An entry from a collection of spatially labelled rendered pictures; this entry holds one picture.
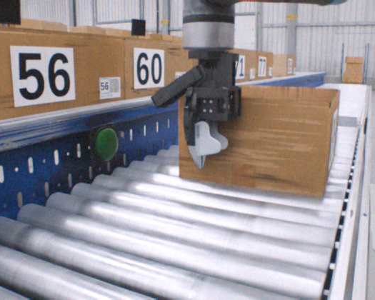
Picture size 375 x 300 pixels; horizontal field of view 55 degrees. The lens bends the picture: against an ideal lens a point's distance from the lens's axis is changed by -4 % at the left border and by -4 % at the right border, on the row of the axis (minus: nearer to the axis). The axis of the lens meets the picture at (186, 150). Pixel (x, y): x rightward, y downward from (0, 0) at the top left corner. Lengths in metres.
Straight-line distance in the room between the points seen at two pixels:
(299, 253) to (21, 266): 0.35
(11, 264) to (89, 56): 0.52
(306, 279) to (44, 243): 0.34
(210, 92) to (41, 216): 0.34
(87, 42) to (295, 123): 0.48
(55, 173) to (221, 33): 0.42
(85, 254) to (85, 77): 0.47
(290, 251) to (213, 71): 0.32
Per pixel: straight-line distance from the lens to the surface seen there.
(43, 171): 0.75
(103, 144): 0.80
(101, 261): 0.48
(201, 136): 0.66
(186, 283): 0.43
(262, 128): 0.69
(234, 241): 0.53
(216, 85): 0.64
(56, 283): 0.45
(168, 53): 1.17
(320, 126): 0.67
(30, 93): 0.75
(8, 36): 0.73
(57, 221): 0.61
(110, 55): 0.93
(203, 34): 0.62
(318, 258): 0.51
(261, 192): 0.71
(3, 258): 0.52
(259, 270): 0.46
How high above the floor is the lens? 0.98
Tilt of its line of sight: 13 degrees down
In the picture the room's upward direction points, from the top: straight up
